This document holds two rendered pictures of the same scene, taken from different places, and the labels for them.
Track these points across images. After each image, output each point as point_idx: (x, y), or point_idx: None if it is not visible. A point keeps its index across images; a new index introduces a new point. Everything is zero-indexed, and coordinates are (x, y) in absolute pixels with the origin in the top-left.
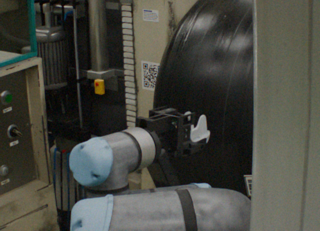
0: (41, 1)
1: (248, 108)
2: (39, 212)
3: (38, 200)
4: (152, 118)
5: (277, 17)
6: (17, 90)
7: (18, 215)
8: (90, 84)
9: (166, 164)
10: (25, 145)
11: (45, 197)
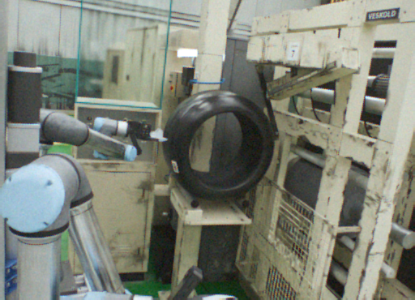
0: (188, 94)
1: (176, 131)
2: (144, 173)
3: (146, 168)
4: (133, 121)
5: None
6: (150, 121)
7: (134, 170)
8: None
9: (134, 139)
10: (149, 144)
11: (150, 169)
